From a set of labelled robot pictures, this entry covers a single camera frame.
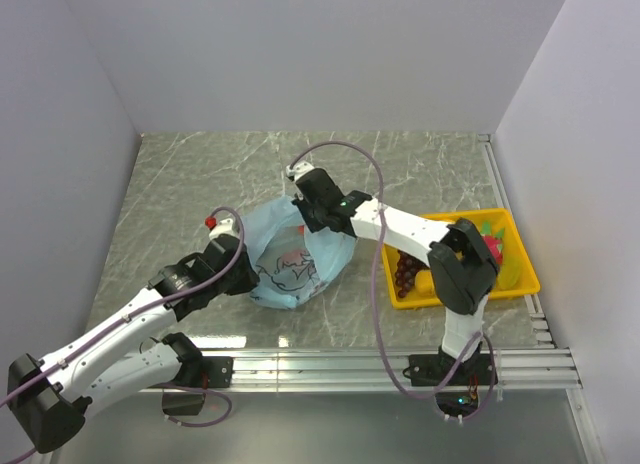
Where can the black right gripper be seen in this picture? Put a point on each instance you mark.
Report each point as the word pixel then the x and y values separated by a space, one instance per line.
pixel 301 204

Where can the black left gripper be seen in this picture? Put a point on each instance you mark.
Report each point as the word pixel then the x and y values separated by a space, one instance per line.
pixel 250 279

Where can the light blue printed plastic bag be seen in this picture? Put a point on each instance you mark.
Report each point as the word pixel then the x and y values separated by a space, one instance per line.
pixel 292 268

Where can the dark red grape bunch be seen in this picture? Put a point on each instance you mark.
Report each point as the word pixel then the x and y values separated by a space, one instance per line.
pixel 407 269

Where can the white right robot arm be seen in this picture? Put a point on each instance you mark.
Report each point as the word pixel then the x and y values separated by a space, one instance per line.
pixel 463 269

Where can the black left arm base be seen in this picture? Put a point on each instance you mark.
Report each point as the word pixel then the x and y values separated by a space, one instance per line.
pixel 186 394

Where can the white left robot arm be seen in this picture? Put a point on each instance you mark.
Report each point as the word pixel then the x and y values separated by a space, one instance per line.
pixel 53 396

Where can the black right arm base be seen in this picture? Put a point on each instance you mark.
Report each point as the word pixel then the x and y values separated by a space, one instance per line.
pixel 460 398

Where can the red dragon fruit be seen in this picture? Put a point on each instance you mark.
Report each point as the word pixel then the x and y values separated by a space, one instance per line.
pixel 493 240

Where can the yellow plastic tray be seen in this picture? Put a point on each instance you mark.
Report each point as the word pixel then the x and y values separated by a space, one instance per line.
pixel 423 294

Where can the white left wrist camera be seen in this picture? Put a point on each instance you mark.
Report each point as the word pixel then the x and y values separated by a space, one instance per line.
pixel 219 227

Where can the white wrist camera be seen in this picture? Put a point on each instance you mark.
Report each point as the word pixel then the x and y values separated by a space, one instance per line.
pixel 295 171
pixel 219 227

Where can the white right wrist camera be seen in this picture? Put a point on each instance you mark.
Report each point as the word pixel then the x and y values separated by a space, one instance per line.
pixel 295 171

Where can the aluminium right side rail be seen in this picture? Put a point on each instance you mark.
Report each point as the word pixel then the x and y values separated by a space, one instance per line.
pixel 537 316

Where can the aluminium rail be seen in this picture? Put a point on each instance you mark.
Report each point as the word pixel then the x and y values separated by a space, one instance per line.
pixel 537 316
pixel 347 370

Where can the aluminium front rail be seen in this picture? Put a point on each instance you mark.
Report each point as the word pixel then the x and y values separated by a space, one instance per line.
pixel 347 370

